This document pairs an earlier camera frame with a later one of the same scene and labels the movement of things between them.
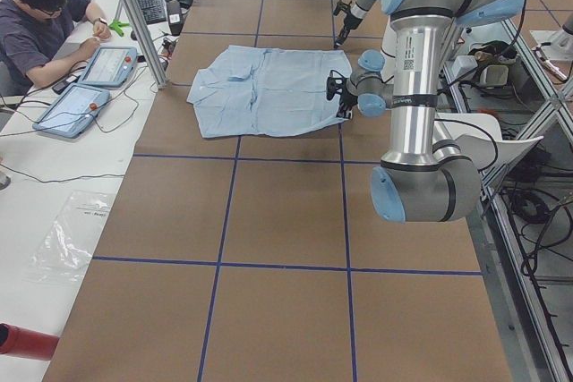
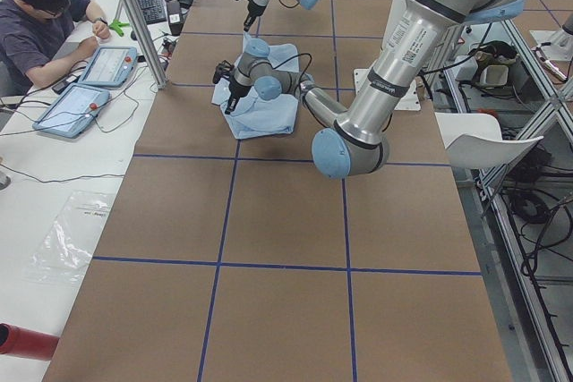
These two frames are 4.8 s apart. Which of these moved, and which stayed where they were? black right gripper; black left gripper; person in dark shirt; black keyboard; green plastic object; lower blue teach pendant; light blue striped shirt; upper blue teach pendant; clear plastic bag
Moved: light blue striped shirt; black left gripper; black right gripper
Stayed: lower blue teach pendant; black keyboard; person in dark shirt; clear plastic bag; upper blue teach pendant; green plastic object
